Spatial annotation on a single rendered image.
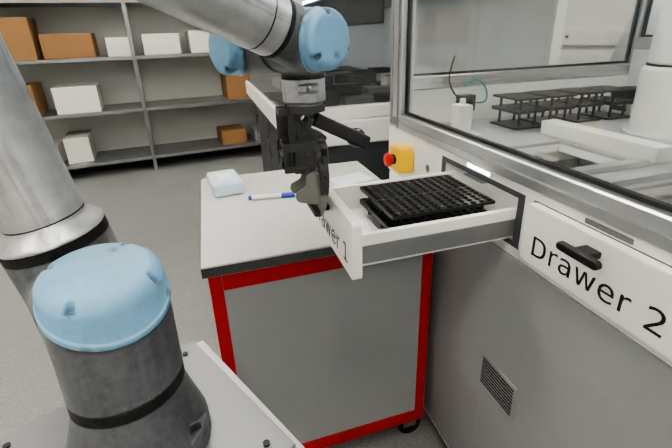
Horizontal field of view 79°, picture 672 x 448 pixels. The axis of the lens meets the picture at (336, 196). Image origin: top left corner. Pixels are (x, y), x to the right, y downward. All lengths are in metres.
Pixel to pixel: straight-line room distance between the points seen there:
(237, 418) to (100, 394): 0.18
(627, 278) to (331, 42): 0.51
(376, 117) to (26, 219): 1.34
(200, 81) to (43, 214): 4.40
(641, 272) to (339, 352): 0.75
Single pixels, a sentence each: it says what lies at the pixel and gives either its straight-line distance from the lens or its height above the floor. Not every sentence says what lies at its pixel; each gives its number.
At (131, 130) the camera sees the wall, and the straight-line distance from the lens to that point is 4.95.
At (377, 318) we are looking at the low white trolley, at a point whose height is 0.51.
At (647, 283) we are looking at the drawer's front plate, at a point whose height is 0.90.
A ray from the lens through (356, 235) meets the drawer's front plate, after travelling 0.68.
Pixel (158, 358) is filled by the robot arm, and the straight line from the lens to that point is 0.48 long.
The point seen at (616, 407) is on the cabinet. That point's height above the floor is 0.67.
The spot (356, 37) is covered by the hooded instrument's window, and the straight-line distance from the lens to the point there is 1.63.
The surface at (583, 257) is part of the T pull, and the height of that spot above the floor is 0.91.
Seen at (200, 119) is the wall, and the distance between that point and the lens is 4.95.
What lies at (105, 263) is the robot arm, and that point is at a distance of 0.48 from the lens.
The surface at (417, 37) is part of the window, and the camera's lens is 1.19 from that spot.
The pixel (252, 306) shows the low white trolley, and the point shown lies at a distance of 1.02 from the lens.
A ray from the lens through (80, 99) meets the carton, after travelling 4.46.
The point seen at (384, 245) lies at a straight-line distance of 0.73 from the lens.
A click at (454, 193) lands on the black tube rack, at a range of 0.89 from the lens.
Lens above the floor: 1.22
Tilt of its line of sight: 22 degrees down
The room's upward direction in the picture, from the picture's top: 2 degrees counter-clockwise
